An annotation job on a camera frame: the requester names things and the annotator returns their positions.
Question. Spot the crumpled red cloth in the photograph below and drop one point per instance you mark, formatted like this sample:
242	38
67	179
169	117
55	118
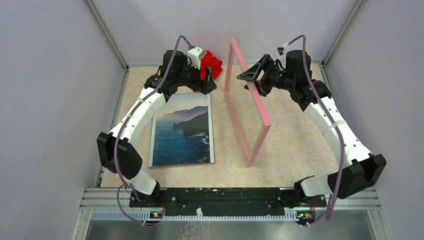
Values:
210	60

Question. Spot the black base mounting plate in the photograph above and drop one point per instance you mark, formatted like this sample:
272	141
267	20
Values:
226	202

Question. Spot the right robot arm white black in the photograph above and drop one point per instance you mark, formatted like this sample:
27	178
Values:
359	169

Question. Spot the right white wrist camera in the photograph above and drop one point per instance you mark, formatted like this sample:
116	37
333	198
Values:
280	50

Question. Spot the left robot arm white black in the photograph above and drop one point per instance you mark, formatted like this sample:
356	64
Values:
116	148

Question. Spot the pink wooden picture frame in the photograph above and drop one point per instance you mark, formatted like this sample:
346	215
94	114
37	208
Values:
248	114

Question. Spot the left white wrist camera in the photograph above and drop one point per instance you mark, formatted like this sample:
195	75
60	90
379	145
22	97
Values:
195	56

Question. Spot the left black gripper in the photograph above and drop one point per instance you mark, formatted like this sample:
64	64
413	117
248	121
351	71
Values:
204	87

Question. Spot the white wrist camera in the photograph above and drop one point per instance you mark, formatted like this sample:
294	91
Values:
195	56
280	50

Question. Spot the aluminium front rail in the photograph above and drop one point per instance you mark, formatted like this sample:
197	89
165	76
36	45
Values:
112	203

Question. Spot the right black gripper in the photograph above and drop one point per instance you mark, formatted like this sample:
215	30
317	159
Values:
266	64

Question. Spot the landscape photo print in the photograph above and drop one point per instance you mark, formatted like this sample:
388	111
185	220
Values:
182	132

